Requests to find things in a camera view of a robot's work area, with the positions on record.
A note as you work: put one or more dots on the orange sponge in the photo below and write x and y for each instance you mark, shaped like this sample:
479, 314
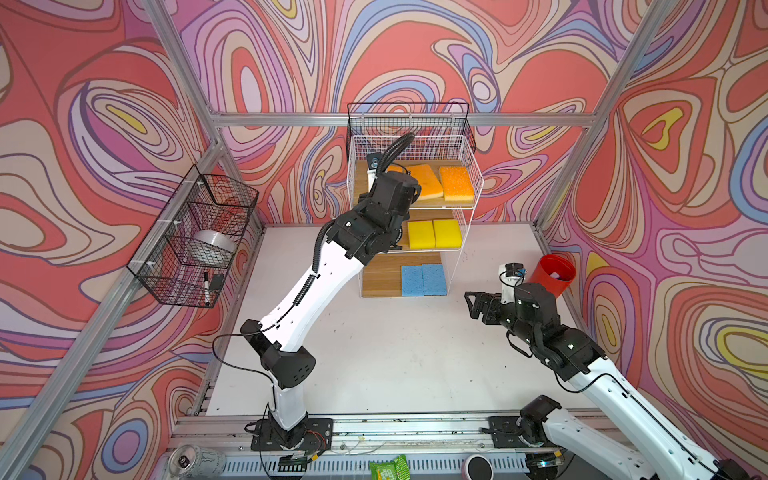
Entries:
431, 188
457, 185

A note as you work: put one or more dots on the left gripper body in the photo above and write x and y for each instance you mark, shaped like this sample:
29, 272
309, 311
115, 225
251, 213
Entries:
363, 202

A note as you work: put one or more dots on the blue sponge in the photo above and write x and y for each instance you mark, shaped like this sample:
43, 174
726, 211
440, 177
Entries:
412, 281
434, 281

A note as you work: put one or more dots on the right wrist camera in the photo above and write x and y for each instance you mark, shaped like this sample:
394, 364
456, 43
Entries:
511, 275

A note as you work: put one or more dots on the black wire basket wall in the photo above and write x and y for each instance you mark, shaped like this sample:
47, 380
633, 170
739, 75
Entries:
204, 201
441, 129

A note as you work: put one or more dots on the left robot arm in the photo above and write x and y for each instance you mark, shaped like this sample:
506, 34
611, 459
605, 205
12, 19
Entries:
343, 248

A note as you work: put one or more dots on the silver drink can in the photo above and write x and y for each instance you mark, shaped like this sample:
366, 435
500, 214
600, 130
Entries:
196, 462

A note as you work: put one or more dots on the yellow sponge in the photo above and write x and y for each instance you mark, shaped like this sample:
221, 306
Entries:
447, 233
421, 235

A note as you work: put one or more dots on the black wire basket back wall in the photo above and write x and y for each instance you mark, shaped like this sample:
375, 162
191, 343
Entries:
441, 129

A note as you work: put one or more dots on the white wire wooden shelf rack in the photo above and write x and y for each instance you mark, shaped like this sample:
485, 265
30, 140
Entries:
383, 278

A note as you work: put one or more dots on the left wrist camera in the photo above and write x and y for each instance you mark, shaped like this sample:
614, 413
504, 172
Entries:
372, 161

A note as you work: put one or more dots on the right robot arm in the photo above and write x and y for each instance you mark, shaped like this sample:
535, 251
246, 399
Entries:
658, 449

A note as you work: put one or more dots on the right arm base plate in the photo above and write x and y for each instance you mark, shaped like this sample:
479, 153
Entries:
512, 432

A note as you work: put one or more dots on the beige sponge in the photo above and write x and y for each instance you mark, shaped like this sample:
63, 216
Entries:
397, 169

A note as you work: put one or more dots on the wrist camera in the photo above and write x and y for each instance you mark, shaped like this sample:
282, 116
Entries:
372, 161
511, 275

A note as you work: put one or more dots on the black round speaker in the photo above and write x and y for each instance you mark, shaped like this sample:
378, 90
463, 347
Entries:
477, 467

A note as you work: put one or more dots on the green wipes packet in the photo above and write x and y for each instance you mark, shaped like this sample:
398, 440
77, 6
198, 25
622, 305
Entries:
396, 469

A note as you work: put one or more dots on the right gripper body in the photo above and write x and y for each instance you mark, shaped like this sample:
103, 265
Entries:
498, 314

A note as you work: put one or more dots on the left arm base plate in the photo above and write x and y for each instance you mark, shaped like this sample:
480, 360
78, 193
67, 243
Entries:
309, 435

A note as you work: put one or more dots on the silver tape roll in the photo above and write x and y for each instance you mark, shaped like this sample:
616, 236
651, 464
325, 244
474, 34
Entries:
209, 248

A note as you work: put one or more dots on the black wire basket left wall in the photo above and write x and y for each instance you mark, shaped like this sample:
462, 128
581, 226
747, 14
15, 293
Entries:
204, 201

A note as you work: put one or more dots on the black marker in basket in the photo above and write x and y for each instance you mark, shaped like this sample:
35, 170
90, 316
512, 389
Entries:
206, 289

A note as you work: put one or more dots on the red plastic cup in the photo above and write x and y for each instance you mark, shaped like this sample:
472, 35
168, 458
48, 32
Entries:
555, 273

